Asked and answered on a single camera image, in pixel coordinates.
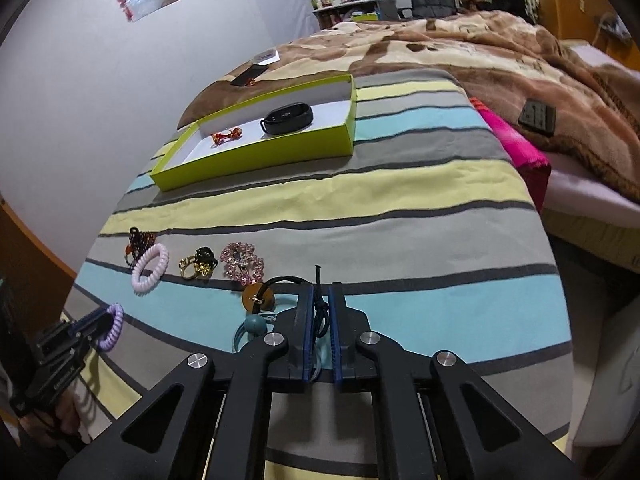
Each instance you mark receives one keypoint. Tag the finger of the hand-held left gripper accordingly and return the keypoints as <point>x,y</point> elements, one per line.
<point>94,337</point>
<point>92,319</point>

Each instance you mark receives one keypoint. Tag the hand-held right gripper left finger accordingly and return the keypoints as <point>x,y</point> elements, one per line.
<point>305,332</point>

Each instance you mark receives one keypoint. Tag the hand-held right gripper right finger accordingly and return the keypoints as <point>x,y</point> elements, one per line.
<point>336,332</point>

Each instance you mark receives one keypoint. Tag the pink rhinestone brooch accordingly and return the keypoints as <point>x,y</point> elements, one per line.
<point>242,260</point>

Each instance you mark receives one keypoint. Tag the green cardboard box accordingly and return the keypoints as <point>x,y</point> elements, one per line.
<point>250,157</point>

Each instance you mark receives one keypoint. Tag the person's left hand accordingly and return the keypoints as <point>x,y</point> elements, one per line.
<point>65,420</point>

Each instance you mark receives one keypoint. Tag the striped bed sheet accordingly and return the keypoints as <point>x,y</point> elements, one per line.
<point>350,210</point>

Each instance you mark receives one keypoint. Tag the black smart band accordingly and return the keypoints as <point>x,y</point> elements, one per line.
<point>290,117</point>

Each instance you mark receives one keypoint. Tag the pink knitted cloth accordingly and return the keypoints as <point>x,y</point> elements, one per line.
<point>520,150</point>

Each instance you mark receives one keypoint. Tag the black smartphone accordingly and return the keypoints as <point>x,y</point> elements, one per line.
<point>248,75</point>

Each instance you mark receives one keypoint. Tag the small white box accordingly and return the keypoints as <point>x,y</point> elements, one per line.
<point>266,56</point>

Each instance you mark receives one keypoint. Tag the pale pink mattress sheet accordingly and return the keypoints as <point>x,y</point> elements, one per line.
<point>585,190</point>

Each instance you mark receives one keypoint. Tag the brown patterned blanket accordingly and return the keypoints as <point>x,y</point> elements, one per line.
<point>400,45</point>

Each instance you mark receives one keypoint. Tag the black remote control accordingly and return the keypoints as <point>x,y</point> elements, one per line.
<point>537,116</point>

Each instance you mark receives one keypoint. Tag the red hanging ornament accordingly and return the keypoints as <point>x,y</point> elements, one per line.
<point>125,7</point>

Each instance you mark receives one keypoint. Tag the white desk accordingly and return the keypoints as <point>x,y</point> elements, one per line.
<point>350,10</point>

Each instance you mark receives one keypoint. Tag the dark clothing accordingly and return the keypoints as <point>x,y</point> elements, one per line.
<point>515,2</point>

